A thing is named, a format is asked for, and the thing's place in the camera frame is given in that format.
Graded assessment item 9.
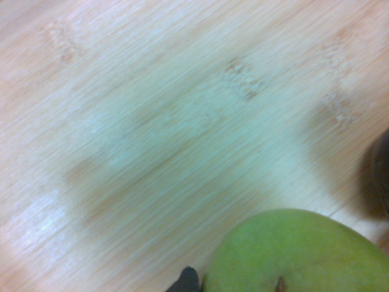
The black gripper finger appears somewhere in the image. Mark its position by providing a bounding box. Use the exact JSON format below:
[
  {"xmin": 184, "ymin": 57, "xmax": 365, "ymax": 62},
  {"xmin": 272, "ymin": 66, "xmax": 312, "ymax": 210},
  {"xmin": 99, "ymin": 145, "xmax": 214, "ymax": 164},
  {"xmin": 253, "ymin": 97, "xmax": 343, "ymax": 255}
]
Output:
[{"xmin": 165, "ymin": 266, "xmax": 202, "ymax": 292}]

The green apple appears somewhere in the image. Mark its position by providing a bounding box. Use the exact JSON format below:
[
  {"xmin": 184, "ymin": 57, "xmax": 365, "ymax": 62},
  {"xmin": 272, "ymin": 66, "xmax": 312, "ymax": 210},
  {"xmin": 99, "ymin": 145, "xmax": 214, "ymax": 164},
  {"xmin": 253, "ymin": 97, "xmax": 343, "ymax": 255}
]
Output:
[{"xmin": 202, "ymin": 208, "xmax": 389, "ymax": 292}]

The light wooden tray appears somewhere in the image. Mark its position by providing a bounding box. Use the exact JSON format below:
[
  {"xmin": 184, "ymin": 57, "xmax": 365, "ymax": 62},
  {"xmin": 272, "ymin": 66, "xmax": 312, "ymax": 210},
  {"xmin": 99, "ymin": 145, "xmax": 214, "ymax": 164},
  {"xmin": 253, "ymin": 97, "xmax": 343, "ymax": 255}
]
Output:
[{"xmin": 0, "ymin": 0, "xmax": 389, "ymax": 292}]

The black dark fruit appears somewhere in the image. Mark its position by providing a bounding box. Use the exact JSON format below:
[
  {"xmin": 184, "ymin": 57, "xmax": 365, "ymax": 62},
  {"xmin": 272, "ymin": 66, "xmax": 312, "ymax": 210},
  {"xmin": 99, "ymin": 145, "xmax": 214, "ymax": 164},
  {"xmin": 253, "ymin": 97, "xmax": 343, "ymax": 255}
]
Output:
[{"xmin": 360, "ymin": 127, "xmax": 389, "ymax": 220}]

